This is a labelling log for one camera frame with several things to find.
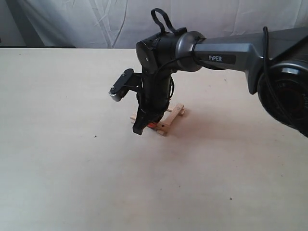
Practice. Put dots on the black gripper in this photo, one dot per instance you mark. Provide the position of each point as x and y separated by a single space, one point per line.
154 96

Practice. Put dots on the wooden slat with holes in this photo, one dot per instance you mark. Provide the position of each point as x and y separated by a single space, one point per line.
140 124
164 125

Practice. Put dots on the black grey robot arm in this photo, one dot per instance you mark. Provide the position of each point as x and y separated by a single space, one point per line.
275 64

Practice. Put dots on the white backdrop cloth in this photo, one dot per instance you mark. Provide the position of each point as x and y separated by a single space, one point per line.
117 24

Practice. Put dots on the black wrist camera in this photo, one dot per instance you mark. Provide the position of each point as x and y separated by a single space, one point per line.
127 81

